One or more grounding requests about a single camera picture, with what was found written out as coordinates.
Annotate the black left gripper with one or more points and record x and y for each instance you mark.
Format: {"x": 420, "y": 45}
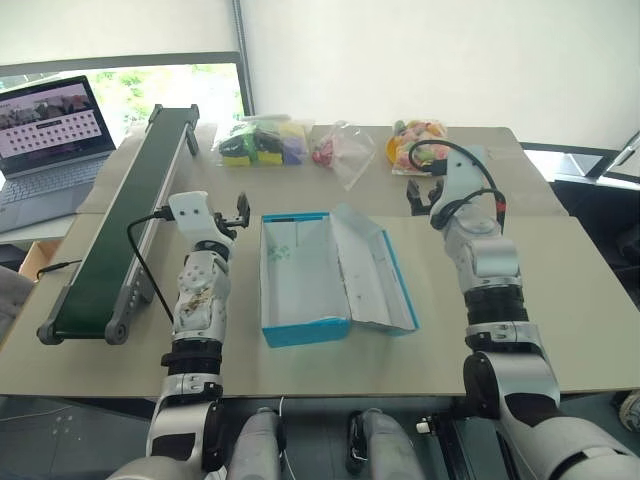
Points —
{"x": 226, "y": 226}

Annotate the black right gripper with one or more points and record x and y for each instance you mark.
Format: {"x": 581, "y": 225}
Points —
{"x": 425, "y": 207}

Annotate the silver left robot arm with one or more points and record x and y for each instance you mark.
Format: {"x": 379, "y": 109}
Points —
{"x": 200, "y": 295}

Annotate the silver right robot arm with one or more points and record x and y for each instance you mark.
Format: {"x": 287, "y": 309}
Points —
{"x": 492, "y": 260}

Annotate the blue cardboard box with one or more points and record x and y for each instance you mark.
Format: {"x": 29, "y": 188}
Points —
{"x": 300, "y": 280}

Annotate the green conveyor belt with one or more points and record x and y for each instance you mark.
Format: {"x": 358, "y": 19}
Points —
{"x": 125, "y": 215}

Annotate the plastic bag of colourful toys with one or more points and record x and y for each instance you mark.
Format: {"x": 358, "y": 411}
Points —
{"x": 405, "y": 145}

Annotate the plastic bag of sponges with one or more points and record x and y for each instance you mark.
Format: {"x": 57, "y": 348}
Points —
{"x": 260, "y": 142}

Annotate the plastic bag with pink items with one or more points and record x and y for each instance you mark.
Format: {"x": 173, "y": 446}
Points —
{"x": 332, "y": 147}

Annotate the silver open laptop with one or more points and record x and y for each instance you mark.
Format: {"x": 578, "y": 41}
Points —
{"x": 45, "y": 125}

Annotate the grey rounded robot leg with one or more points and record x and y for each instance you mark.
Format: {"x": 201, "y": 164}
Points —
{"x": 382, "y": 445}
{"x": 257, "y": 445}

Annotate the small white plug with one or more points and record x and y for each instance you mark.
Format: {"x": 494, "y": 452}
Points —
{"x": 424, "y": 426}

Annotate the grey fabric chair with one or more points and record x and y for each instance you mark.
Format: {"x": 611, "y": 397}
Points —
{"x": 12, "y": 300}

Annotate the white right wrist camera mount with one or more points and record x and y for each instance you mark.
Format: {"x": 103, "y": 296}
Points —
{"x": 462, "y": 172}

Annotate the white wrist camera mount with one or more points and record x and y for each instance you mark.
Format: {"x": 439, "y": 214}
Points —
{"x": 192, "y": 212}
{"x": 462, "y": 172}

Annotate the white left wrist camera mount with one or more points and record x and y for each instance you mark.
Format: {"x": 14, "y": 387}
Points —
{"x": 192, "y": 212}

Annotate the grey window frame post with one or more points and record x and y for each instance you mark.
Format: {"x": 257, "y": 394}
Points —
{"x": 244, "y": 60}

